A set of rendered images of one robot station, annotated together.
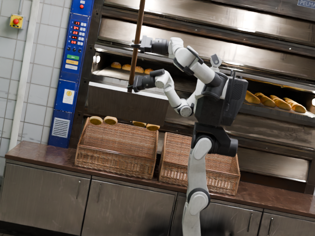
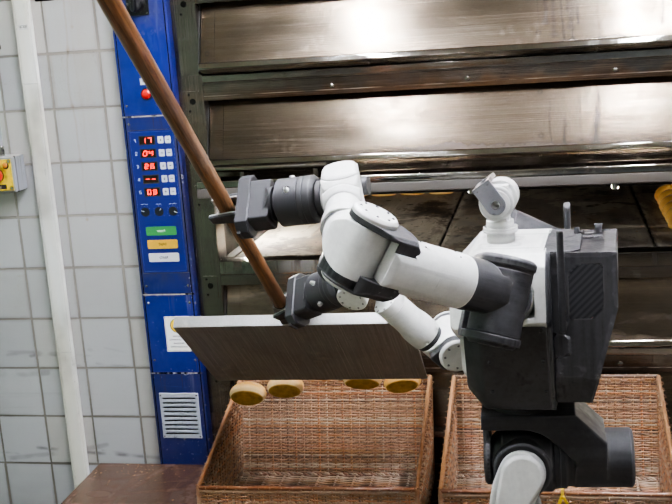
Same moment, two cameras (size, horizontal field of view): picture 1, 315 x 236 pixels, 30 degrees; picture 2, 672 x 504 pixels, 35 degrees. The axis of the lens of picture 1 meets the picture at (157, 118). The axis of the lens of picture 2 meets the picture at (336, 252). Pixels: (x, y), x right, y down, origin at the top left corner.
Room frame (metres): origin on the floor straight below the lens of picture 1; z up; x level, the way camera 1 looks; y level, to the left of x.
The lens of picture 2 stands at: (1.63, -0.42, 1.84)
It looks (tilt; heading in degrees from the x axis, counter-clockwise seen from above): 12 degrees down; 13
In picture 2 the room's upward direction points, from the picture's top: 4 degrees counter-clockwise
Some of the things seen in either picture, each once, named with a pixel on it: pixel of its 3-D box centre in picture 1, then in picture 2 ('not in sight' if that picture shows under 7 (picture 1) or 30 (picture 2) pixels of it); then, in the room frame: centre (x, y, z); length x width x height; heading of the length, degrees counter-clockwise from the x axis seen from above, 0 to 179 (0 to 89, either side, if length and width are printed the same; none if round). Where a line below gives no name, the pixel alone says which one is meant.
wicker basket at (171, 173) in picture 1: (198, 162); (556, 456); (4.21, -0.36, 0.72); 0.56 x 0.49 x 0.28; 91
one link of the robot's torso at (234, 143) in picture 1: (214, 139); (557, 442); (3.61, -0.38, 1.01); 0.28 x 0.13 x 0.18; 92
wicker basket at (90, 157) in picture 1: (118, 147); (322, 454); (4.19, 0.24, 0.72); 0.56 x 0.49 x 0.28; 92
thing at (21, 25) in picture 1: (17, 21); (3, 173); (4.40, 1.16, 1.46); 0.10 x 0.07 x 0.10; 91
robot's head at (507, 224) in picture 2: (215, 62); (499, 204); (3.62, -0.28, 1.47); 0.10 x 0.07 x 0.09; 178
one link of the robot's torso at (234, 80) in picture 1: (219, 97); (536, 310); (3.61, -0.35, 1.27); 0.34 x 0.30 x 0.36; 178
